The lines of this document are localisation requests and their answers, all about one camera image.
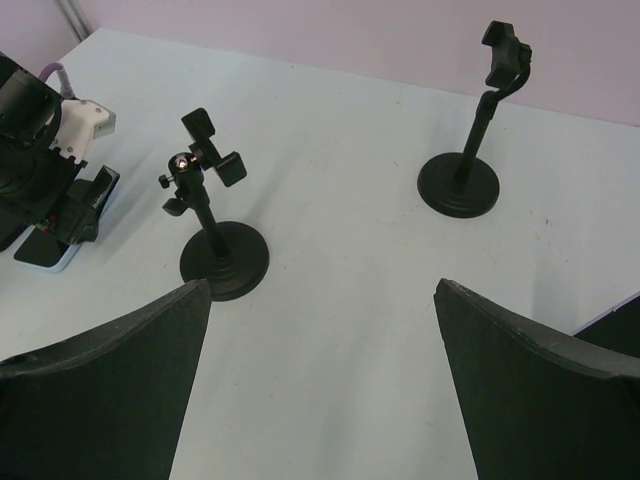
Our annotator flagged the black phone stand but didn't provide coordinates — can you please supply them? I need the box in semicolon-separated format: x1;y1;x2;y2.
157;107;271;303
417;20;509;219

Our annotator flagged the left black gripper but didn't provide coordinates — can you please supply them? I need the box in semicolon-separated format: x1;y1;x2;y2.
1;144;87;227

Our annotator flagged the left aluminium frame post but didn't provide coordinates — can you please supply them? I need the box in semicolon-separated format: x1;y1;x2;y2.
53;0;93;42

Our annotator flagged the black-screen blue-edged phone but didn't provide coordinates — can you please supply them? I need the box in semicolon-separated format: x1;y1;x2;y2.
574;294;640;358

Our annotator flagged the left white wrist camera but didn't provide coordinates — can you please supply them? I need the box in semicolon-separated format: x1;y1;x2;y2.
50;100;116;160

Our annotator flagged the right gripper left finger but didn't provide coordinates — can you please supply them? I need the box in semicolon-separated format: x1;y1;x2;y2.
1;280;211;479

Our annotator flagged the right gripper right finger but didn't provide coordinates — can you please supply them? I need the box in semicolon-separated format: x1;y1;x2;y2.
434;279;639;479

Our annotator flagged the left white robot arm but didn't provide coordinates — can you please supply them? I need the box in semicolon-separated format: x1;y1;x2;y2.
1;55;120;245

